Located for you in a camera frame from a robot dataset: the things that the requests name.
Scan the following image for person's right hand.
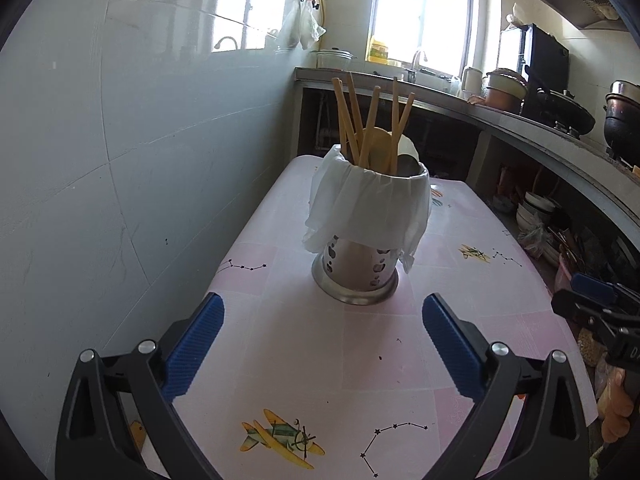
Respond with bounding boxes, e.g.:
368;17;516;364
597;367;633;443

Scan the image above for pink balloon-print tablecloth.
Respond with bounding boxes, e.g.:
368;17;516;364
135;152;601;480

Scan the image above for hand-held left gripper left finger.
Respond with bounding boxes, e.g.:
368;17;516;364
55;291;226;480

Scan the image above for steel sink faucet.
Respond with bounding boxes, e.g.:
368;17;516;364
411;49;430;83

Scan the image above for grey drain pipes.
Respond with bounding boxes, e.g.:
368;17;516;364
315;100;341;156

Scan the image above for white plastic bag bundle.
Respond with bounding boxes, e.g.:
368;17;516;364
505;2;531;28

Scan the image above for white lidded pot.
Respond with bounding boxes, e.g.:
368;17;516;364
315;47;357;72

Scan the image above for bag of yellow kernels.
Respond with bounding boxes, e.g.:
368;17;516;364
577;327;608;368

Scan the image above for yellow detergent bottle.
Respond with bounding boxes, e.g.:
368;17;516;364
367;35;391;63

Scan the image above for window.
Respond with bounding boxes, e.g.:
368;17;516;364
372;0;476;76

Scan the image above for yellow gas hose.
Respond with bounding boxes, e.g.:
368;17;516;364
300;0;333;36

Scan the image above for gas stove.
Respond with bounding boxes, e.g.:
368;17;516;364
552;120;640;171

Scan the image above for black wok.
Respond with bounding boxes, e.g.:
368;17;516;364
525;67;596;133

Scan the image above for steel pot lid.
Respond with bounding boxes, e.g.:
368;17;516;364
607;80;640;106

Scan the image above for red packaging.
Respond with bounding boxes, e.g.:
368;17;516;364
497;167;523;198

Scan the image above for concrete kitchen counter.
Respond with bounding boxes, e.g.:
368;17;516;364
295;66;640;241

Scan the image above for hanging white plastic bag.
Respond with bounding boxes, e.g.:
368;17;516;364
282;2;327;52

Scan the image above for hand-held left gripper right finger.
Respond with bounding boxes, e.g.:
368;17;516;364
422;294;593;480

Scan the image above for black cooking pot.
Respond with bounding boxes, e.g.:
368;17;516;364
602;95;640;158

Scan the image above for black cabinet appliance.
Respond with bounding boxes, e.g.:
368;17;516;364
497;22;571;121

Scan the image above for stack of white bowls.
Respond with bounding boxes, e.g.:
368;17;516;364
515;191;561;233

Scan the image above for copper pot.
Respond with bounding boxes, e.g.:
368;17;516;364
484;89;525;114

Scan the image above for pink plastic basin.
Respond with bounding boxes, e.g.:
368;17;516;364
555;252;574;291

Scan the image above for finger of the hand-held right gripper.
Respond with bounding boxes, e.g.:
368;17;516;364
551;289;640;341
570;273;640;306

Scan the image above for white kettle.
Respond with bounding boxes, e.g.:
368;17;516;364
460;66;483;101

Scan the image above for crumpled clear plastic bag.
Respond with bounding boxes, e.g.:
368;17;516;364
517;222;548;258

